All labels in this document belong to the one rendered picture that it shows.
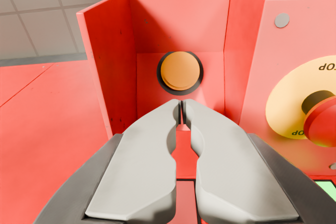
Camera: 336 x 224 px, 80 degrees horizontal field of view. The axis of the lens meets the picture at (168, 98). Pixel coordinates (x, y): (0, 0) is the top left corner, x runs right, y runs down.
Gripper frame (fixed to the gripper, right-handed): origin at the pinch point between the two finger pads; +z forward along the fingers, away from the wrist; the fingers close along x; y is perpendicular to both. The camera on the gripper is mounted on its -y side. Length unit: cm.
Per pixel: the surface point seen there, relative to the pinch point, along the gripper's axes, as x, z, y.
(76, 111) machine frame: -26.6, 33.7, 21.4
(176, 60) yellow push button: -0.3, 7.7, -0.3
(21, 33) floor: -70, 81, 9
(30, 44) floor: -68, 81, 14
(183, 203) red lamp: 0.2, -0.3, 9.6
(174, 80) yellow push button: -0.5, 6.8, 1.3
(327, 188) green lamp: 12.9, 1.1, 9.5
